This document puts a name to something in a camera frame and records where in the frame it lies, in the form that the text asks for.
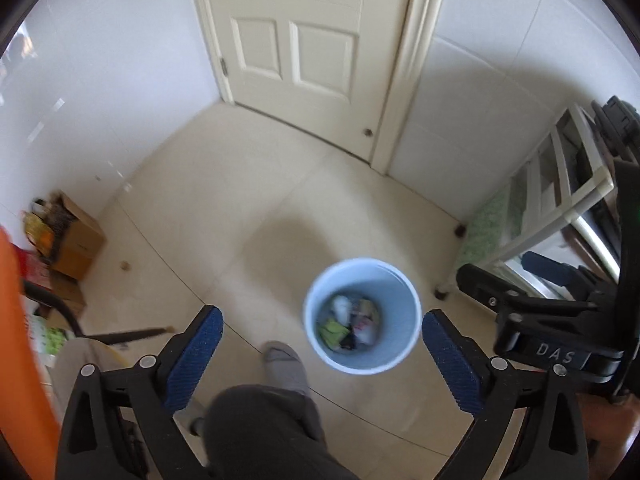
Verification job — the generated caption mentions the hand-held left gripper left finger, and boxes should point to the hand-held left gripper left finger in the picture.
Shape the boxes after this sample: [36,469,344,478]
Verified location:
[55,304,224,480]

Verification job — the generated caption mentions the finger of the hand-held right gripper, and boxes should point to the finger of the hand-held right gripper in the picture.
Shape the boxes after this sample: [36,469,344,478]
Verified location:
[521,251,603,302]
[456,262,598,320]

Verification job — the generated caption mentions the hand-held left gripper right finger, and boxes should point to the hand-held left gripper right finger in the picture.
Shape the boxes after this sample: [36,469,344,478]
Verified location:
[421,309,588,480]

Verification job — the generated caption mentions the light blue plastic bin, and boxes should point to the light blue plastic bin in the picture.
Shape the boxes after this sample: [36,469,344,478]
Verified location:
[302,258,422,375]

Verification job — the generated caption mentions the stainless steel appliance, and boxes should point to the stainless steel appliance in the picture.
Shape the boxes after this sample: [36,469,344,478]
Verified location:
[505,170,626,301]

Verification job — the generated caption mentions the white shelf rack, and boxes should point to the white shelf rack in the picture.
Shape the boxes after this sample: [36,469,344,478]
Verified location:
[435,105,614,301]

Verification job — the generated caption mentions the black table leg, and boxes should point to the black table leg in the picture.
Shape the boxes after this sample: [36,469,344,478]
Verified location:
[22,280,174,347]

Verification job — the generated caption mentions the person's grey slipper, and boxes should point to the person's grey slipper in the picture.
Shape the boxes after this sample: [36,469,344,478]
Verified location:
[262,341,310,396]

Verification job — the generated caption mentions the white red packet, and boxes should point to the white red packet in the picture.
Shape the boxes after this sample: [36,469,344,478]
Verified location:
[352,300,382,347]

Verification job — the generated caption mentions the person's grey trouser leg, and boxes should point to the person's grey trouser leg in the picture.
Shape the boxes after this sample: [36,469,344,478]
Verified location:
[204,385,361,480]

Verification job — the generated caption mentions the beige board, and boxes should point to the beige board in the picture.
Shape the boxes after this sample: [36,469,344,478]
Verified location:
[50,337,126,411]

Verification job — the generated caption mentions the green wrapper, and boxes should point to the green wrapper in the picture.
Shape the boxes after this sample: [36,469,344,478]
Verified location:
[320,320,351,349]

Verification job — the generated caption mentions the green white box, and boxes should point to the green white box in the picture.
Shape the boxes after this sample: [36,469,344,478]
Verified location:
[29,312,69,357]

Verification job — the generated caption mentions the black device on appliance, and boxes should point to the black device on appliance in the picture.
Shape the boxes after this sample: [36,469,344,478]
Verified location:
[592,95,640,166]

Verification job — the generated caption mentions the brown cardboard box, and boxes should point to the brown cardboard box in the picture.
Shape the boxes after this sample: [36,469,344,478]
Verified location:
[47,190,106,281]

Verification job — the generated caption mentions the red box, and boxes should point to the red box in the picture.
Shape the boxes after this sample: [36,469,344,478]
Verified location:
[12,247,51,287]

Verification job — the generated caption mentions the yellow packets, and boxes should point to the yellow packets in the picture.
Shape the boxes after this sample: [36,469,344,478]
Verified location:
[22,210,54,256]

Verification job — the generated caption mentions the white door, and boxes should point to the white door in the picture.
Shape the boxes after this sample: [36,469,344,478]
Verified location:
[187,0,451,177]

